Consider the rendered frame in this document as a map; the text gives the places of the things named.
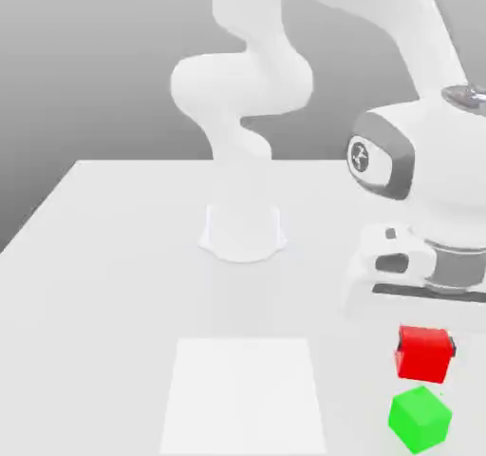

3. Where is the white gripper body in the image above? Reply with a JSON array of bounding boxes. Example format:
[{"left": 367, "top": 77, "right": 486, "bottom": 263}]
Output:
[{"left": 342, "top": 273, "right": 486, "bottom": 329}]

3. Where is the small red cube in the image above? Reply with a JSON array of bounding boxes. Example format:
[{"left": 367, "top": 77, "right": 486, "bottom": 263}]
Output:
[{"left": 393, "top": 324, "right": 458, "bottom": 385}]

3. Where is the small green cube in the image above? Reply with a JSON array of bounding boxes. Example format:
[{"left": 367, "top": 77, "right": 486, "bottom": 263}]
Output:
[{"left": 387, "top": 385, "right": 454, "bottom": 456}]

